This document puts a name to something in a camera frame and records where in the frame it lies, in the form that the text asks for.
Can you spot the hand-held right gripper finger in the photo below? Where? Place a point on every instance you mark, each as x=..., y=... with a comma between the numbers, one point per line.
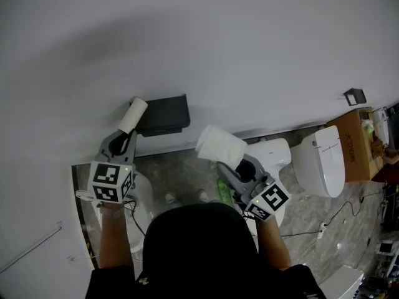
x=229, y=176
x=258, y=170

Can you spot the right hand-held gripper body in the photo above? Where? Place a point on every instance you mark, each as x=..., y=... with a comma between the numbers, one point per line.
x=271, y=198

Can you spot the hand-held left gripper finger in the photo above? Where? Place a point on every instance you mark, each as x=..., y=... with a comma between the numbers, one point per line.
x=105, y=143
x=131, y=151

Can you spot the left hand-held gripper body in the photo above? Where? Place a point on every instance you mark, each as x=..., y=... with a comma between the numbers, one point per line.
x=106, y=176

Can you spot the white toilet paper roll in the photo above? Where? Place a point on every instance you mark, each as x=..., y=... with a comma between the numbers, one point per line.
x=221, y=145

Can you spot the person's left forearm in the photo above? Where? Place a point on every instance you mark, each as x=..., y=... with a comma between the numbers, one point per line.
x=113, y=238

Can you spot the person's right forearm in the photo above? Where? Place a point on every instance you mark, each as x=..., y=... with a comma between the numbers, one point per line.
x=272, y=244

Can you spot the white round toilet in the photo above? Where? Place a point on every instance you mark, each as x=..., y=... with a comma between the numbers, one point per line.
x=271, y=154

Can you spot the white toilet with open lid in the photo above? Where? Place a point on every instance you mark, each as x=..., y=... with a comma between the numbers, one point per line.
x=143, y=198

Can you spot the black wall paper holder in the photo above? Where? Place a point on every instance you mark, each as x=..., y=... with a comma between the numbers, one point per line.
x=168, y=114

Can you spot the white toilet with closed lid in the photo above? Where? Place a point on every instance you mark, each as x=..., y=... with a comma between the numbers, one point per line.
x=321, y=164

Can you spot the green bottle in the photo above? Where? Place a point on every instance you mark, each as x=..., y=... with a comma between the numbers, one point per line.
x=224, y=192

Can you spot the person's right shoe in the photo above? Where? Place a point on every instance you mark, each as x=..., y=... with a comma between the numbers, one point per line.
x=202, y=195

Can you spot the person's shoe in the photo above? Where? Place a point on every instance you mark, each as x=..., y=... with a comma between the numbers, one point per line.
x=170, y=198
x=202, y=195

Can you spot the white power strip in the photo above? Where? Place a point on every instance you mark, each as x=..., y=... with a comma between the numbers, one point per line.
x=321, y=229

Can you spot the person's left shoe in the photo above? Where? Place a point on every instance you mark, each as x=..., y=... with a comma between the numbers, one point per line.
x=170, y=198

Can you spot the brown cardboard box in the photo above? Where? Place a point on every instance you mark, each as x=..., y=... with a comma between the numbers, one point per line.
x=349, y=142

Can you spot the person's black shirt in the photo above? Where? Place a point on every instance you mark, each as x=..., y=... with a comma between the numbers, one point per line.
x=112, y=282

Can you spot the white box-shaped fixture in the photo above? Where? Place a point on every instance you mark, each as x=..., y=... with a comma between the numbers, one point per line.
x=343, y=282

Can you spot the small monitor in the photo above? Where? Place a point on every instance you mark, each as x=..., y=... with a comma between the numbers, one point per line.
x=387, y=248

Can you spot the white appliance in box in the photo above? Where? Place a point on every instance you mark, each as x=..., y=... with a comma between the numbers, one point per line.
x=381, y=123

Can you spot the metal wall bar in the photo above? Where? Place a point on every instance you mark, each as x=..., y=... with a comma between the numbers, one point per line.
x=31, y=248

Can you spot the small black wall holder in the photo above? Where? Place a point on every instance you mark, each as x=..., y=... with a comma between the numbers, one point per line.
x=355, y=96

